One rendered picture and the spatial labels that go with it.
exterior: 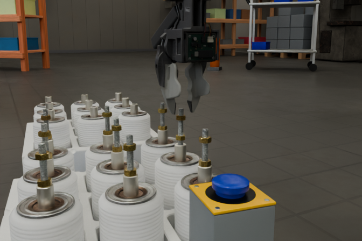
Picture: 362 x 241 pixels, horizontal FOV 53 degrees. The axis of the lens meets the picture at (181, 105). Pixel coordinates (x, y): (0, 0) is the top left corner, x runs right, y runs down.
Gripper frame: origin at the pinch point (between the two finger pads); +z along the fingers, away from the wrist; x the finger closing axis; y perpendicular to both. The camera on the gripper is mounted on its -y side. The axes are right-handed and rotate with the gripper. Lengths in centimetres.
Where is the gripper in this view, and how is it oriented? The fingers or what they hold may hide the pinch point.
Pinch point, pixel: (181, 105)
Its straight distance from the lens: 67.5
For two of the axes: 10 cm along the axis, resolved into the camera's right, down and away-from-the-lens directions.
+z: 0.0, 9.8, 1.9
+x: 8.9, -0.9, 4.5
